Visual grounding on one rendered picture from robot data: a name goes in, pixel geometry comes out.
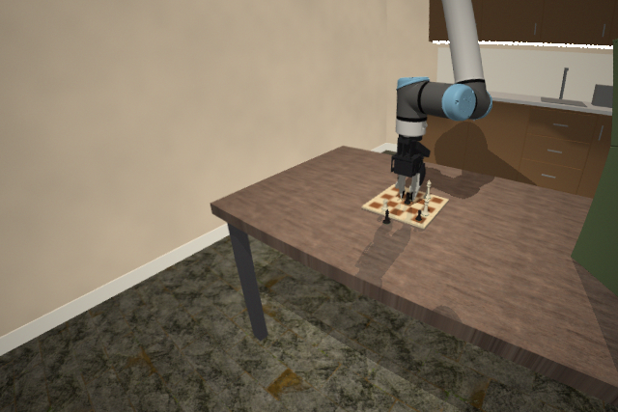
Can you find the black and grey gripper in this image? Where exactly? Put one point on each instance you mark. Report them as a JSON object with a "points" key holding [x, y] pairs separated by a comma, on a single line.
{"points": [[405, 167]]}

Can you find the brown and cream chessboard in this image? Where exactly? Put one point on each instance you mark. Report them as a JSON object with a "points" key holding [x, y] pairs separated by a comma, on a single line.
{"points": [[406, 213]]}

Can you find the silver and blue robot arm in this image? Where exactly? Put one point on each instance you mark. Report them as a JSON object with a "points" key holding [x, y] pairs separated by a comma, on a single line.
{"points": [[417, 97]]}

